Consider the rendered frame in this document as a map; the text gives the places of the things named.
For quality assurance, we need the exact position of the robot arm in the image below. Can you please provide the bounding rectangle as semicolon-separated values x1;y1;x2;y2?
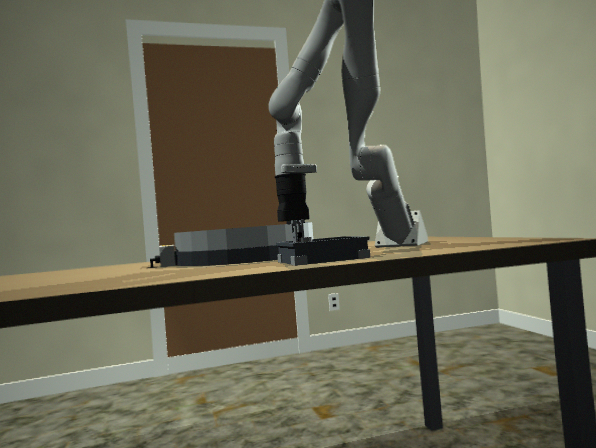
269;0;415;240

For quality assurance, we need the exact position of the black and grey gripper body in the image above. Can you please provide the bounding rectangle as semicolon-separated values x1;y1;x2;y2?
275;153;317;222

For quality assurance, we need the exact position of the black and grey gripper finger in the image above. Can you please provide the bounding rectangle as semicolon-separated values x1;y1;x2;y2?
297;220;305;238
286;220;299;243

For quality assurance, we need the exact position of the red and green divided tray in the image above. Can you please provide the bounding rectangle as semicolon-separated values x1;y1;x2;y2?
276;236;371;266

